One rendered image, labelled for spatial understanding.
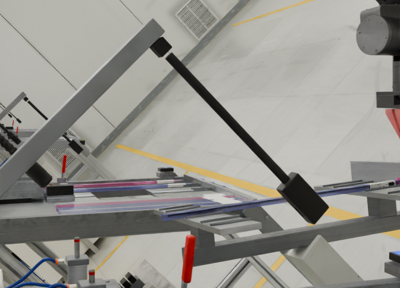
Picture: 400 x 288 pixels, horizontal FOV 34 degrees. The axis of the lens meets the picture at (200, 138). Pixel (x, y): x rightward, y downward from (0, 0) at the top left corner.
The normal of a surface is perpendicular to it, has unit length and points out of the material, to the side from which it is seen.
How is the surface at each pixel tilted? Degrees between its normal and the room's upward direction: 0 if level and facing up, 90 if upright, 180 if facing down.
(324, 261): 90
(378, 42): 50
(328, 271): 90
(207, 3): 90
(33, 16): 90
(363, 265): 0
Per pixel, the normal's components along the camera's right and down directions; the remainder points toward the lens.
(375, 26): -0.78, 0.06
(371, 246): -0.67, -0.70
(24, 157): 0.31, 0.05
